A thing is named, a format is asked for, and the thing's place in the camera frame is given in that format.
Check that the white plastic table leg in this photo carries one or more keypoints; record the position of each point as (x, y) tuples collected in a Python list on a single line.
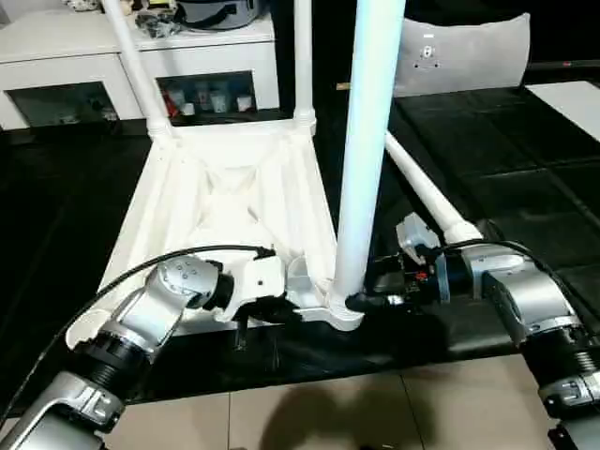
[(431, 187), (365, 140), (304, 61), (136, 70)]

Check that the white plastic table top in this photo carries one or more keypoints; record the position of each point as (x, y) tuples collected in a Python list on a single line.
[(197, 187)]

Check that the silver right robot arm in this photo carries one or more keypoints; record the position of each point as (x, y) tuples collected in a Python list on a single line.
[(525, 290)]

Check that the black work mat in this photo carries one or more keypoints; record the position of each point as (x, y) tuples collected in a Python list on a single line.
[(515, 154)]

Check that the white flat board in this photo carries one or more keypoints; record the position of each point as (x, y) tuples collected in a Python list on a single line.
[(572, 108)]

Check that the grey cushion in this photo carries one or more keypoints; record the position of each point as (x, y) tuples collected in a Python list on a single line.
[(469, 56)]

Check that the black box with yellow label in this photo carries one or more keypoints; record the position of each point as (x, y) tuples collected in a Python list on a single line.
[(328, 47)]

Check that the grey rounded device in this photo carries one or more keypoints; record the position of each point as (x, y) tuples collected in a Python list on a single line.
[(215, 16)]

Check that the dark tangled small object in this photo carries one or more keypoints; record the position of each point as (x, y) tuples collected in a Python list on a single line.
[(157, 25)]

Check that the white cabinet with glass doors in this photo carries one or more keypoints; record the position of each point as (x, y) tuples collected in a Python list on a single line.
[(70, 61)]

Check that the yellow small box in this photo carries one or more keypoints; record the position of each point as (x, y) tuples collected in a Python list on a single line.
[(161, 3)]

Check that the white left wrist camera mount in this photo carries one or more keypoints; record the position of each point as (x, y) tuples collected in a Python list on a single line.
[(260, 281)]

